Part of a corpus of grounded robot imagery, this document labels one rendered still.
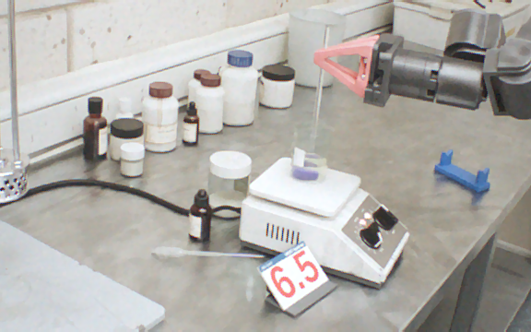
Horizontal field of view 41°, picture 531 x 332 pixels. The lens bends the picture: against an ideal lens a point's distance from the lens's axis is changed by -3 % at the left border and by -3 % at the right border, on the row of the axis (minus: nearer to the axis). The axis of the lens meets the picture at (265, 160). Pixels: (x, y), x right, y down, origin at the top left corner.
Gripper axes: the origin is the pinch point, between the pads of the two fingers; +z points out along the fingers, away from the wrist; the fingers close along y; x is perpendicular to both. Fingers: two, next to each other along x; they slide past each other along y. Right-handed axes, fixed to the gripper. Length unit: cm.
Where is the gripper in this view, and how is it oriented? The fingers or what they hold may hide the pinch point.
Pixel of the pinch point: (321, 57)
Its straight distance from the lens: 91.3
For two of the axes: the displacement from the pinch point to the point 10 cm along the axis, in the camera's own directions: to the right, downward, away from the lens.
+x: -0.9, 9.1, 4.1
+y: -3.2, 3.7, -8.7
